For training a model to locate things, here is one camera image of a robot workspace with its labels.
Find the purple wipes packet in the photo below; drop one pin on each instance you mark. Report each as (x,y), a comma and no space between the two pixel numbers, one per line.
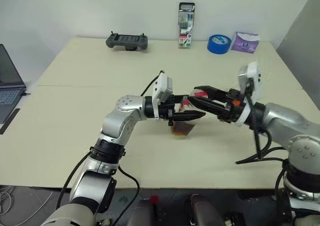
(245,43)

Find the blue tape roll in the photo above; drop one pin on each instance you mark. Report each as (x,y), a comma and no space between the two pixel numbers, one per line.
(219,44)

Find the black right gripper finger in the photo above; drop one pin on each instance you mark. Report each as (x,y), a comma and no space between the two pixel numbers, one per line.
(207,105)
(212,92)

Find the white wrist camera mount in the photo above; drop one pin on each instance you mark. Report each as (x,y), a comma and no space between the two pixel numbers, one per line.
(162,88)
(251,75)

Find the grey handheld game controller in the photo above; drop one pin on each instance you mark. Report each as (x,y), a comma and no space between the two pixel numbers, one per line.
(126,41)

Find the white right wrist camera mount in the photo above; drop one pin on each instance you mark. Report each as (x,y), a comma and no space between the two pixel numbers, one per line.
(251,75)

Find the marker pen pack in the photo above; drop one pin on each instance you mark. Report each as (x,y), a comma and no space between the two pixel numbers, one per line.
(186,25)

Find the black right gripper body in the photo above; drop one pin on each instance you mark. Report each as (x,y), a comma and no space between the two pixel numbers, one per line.
(232,105)

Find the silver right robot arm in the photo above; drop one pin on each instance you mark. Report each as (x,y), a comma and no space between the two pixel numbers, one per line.
(285,120)

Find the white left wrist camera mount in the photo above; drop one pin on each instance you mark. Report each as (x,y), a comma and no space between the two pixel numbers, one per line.
(162,88)

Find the dark rounded shape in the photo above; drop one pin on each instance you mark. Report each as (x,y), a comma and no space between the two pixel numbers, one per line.
(145,214)
(203,211)

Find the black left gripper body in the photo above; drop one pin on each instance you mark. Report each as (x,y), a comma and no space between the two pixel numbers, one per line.
(167,112)

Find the grey laptop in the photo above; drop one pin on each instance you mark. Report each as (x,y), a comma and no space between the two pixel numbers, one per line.
(7,85)

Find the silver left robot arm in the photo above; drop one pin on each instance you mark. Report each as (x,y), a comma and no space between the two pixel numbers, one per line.
(117,125)

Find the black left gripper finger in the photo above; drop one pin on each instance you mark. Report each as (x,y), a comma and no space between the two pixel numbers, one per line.
(190,116)
(180,98)

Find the small red knob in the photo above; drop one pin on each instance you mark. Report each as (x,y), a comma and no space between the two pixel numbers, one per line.
(154,199)

